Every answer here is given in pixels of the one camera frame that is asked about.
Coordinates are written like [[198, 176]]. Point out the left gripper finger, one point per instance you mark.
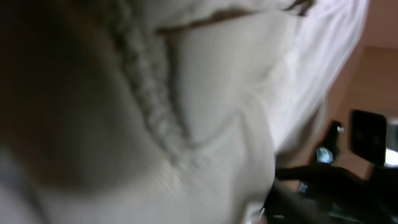
[[282, 201]]

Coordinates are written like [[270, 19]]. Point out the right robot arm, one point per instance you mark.
[[323, 193]]

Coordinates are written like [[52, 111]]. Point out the beige shorts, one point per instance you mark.
[[161, 111]]

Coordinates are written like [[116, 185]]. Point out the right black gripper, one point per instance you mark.
[[339, 193]]

